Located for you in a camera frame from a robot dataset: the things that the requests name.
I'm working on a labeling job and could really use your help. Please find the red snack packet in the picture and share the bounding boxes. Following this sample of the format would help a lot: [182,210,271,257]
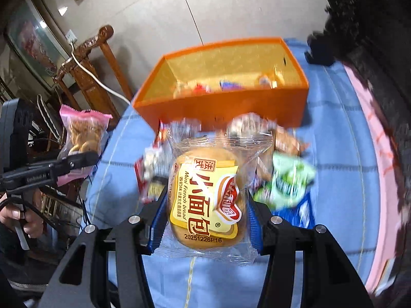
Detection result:
[134,157,168,204]

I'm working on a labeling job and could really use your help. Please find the blue snack bag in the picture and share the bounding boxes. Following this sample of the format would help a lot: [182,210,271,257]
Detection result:
[273,192,315,229]

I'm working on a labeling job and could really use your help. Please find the pink sesame cracker bag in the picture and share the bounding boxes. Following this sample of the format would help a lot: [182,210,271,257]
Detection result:
[56,103,114,187]

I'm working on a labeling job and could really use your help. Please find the mini french bread packet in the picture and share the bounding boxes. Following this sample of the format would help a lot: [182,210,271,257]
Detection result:
[159,133,272,264]

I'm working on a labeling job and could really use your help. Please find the green pea snack bag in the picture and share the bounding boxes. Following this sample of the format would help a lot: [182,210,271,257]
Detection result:
[253,152,316,211]

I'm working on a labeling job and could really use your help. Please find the brown cracker packet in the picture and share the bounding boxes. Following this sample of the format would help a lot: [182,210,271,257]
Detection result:
[274,126,309,156]

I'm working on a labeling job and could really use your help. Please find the white ball snack bag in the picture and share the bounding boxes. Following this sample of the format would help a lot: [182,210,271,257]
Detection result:
[226,113,277,137]

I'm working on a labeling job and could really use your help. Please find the strawberry white ball bag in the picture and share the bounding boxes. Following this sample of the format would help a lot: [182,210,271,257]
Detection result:
[143,140,173,181]

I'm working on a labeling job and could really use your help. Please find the person left hand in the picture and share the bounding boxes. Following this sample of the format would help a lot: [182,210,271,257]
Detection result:
[0,204,43,238]

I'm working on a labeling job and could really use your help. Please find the pink cloth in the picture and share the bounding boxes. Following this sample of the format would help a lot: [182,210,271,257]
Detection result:
[344,65,409,296]

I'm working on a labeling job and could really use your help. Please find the carved wooden chair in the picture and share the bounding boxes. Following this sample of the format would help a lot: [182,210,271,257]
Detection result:
[53,25,134,126]

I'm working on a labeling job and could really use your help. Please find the orange cardboard box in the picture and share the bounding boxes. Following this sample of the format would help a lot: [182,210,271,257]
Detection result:
[132,37,309,131]

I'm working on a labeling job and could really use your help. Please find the black carved wooden furniture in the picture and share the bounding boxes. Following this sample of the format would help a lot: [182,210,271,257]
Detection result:
[305,0,410,307]

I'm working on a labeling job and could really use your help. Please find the white power cable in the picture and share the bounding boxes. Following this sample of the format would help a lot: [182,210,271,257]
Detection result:
[68,41,132,106]

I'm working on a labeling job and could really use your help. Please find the wall socket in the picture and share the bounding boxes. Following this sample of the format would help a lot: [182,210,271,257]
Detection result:
[65,29,77,45]

